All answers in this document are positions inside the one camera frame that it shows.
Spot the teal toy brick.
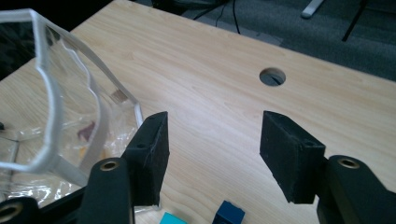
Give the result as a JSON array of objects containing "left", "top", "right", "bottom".
[{"left": 159, "top": 212, "right": 189, "bottom": 224}]

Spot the white desk frame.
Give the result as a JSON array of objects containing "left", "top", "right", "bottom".
[{"left": 300, "top": 0, "right": 325, "bottom": 20}]

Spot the clear plastic bag white trim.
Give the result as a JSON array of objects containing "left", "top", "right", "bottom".
[{"left": 0, "top": 7, "right": 163, "bottom": 214}]

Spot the tangle of floor cables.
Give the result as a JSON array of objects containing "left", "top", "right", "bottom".
[{"left": 191, "top": 0, "right": 233, "bottom": 27}]

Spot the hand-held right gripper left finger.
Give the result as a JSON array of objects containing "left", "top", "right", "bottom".
[{"left": 120, "top": 110, "right": 171, "bottom": 207}]

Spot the black floor cable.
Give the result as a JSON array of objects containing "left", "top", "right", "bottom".
[{"left": 232, "top": 0, "right": 242, "bottom": 35}]

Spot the navy toy block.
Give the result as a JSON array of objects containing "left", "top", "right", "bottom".
[{"left": 212, "top": 200, "right": 247, "bottom": 224}]

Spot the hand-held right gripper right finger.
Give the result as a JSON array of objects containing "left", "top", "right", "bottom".
[{"left": 259, "top": 110, "right": 327, "bottom": 204}]

